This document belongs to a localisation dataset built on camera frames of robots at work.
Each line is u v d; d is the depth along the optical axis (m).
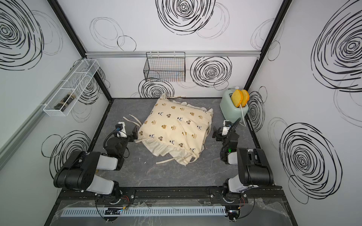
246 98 0.91
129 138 0.74
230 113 0.93
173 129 0.89
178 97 1.24
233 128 0.76
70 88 0.71
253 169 0.45
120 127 0.74
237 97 0.94
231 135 0.81
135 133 0.87
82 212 0.70
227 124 0.78
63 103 0.67
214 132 0.84
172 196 0.75
